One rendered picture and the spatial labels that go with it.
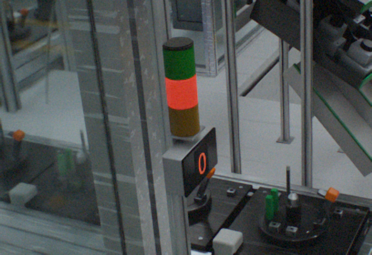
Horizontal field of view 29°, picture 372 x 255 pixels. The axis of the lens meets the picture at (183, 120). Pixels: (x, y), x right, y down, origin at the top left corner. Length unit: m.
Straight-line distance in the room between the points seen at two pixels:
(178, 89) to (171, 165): 0.12
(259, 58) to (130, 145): 2.17
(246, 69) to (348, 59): 0.97
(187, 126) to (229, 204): 0.39
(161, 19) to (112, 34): 0.77
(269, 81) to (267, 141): 0.63
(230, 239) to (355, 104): 0.47
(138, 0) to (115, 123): 0.06
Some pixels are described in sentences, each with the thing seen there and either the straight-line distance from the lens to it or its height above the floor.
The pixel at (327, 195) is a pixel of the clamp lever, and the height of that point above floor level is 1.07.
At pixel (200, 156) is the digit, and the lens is 1.21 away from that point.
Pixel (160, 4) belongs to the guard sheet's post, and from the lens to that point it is 1.12.
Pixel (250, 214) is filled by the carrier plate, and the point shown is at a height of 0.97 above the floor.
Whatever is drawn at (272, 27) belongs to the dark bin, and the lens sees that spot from 1.55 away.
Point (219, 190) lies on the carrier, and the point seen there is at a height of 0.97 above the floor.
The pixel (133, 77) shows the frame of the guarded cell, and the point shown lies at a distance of 0.38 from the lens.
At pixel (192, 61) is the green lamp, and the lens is 1.14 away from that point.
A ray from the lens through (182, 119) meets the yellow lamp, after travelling 1.17.
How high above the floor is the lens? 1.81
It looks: 26 degrees down
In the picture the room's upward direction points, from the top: 5 degrees counter-clockwise
